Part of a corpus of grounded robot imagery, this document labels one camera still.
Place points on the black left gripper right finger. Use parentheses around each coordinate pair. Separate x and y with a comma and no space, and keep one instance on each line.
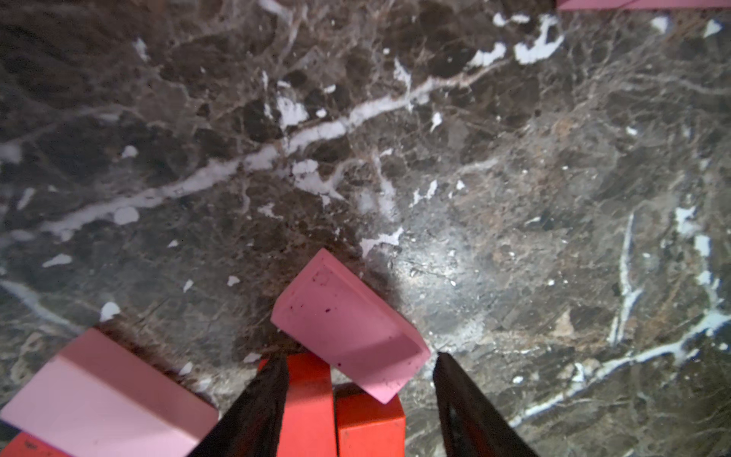
(470,424)

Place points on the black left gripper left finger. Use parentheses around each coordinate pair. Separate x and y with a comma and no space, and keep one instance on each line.
(252,426)

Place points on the red row block left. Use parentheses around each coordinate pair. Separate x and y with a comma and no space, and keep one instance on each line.
(366,427)

